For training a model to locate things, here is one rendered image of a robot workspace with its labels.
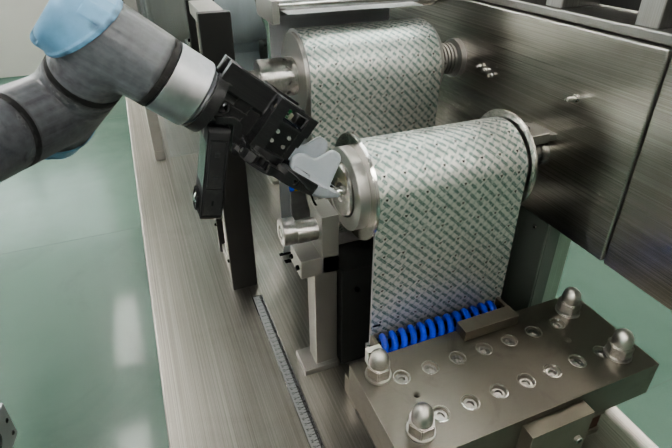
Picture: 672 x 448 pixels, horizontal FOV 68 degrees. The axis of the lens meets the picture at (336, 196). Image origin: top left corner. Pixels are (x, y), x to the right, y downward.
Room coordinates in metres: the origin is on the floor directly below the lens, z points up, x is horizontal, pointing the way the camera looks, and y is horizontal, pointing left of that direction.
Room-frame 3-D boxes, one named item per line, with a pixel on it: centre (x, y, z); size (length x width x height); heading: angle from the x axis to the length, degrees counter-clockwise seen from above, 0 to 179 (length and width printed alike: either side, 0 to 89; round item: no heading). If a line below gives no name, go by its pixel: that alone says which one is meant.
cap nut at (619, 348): (0.50, -0.40, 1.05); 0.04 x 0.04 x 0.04
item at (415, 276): (0.58, -0.16, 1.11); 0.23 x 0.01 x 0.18; 112
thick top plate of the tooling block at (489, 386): (0.49, -0.23, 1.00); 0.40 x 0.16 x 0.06; 112
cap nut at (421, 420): (0.38, -0.10, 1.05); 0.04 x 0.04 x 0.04
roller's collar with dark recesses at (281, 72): (0.81, 0.10, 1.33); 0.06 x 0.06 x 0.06; 22
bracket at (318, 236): (0.61, 0.03, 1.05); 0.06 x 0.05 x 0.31; 112
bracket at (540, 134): (0.70, -0.29, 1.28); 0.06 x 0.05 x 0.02; 112
